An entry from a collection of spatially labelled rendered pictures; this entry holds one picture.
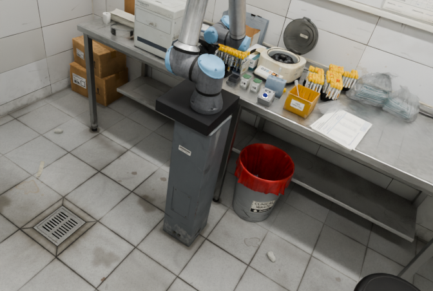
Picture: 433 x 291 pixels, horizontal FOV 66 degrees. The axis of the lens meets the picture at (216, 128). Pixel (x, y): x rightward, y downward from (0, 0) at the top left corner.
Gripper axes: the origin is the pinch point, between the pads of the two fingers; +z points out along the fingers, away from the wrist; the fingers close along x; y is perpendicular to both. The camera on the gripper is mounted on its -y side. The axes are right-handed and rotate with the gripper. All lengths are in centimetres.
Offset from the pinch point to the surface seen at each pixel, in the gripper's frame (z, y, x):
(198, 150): -4, 41, -45
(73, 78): 132, -75, 22
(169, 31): -5.3, -18.2, -4.5
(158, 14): -7.1, -28.6, -4.5
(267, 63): -22.3, 30.2, 24.0
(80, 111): 132, -45, 5
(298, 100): -36, 55, -1
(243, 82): -16.3, 29.8, 1.8
